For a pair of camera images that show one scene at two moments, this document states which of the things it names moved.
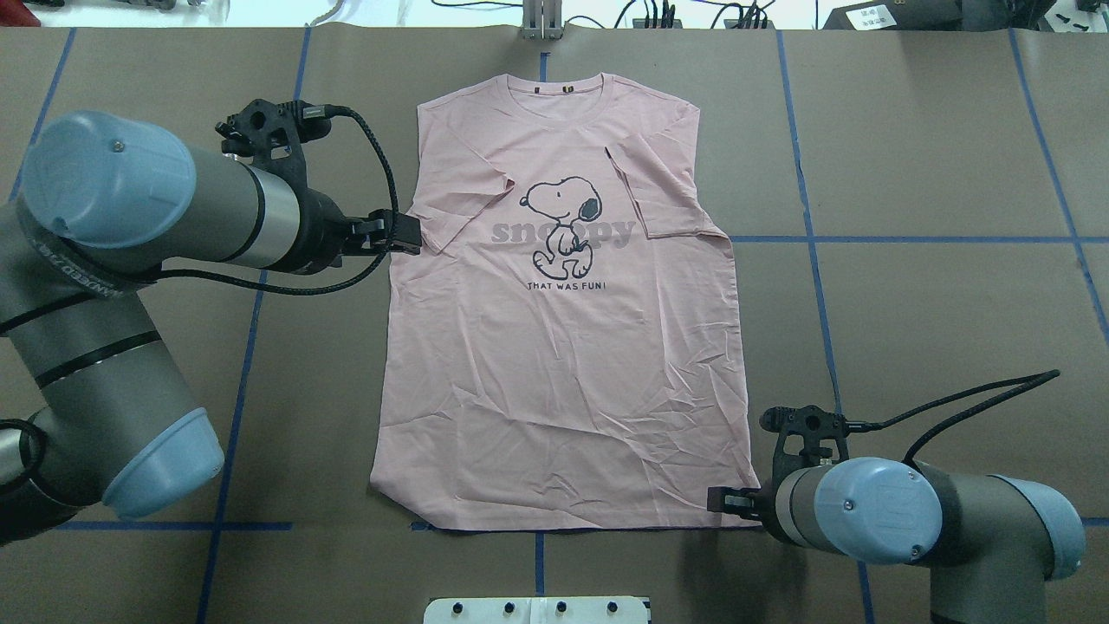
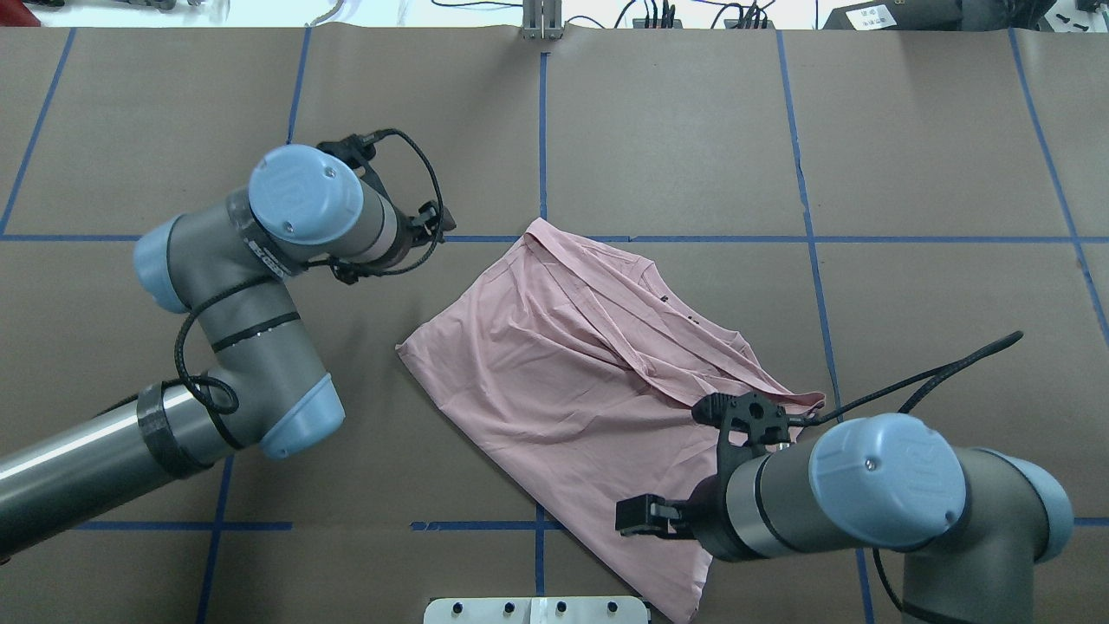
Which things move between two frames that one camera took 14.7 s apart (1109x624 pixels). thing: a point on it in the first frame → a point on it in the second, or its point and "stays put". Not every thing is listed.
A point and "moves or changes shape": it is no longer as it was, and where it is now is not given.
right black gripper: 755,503 → 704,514
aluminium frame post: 542,20 stays put
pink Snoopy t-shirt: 565,352 moves or changes shape
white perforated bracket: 536,610 stays put
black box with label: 897,15 stays put
